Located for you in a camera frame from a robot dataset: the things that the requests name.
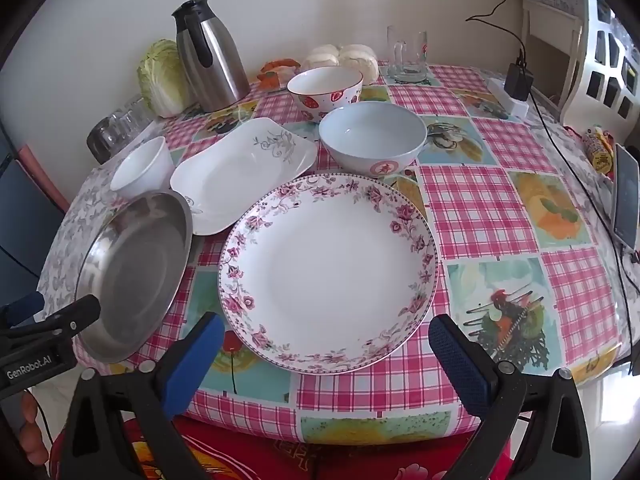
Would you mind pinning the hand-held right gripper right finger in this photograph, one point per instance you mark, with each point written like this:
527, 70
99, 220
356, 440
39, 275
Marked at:
457, 365

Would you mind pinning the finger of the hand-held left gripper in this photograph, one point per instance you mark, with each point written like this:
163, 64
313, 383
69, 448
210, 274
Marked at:
75, 317
25, 304

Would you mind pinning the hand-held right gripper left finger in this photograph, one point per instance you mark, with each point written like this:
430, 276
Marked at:
192, 360

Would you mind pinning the round stainless steel plate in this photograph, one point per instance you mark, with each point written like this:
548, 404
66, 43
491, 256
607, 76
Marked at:
130, 280

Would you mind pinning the round pink floral plate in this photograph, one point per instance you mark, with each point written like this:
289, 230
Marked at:
325, 270

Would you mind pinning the small white bowl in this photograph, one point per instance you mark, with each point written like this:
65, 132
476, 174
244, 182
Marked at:
142, 165

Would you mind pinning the rectangular white plate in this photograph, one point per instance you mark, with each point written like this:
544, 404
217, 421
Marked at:
235, 170

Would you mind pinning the light blue bowl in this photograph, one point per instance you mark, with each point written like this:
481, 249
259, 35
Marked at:
372, 130

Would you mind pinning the strawberry print bowl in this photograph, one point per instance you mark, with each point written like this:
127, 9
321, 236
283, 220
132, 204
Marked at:
325, 85

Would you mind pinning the person's left hand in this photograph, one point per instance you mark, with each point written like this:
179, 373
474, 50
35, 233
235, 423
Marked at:
27, 425

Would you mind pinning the dark blue cabinet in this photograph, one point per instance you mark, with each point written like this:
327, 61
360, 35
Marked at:
25, 220

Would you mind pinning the pink board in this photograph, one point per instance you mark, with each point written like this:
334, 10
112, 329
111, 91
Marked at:
42, 175

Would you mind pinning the clear glass tumbler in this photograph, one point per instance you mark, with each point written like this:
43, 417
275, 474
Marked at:
139, 107
120, 122

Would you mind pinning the smartphone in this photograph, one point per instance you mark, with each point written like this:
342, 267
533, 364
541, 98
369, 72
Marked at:
627, 195

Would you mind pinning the napa cabbage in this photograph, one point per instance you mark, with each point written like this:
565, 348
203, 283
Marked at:
160, 80

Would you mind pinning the yellow snack packet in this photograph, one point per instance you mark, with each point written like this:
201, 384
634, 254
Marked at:
600, 152

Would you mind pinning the white power strip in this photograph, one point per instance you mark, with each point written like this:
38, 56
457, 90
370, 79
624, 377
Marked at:
500, 95

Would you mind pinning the stainless steel thermos jug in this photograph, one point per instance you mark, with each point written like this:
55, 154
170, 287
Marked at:
215, 70

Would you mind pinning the black charger adapter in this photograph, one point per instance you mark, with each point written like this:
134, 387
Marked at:
517, 82

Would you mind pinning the orange snack packet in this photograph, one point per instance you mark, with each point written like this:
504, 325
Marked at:
275, 79

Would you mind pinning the clear glass mug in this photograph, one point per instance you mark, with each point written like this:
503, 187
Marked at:
407, 67

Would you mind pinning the white cutout panel furniture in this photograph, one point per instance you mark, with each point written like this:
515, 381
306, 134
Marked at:
582, 85

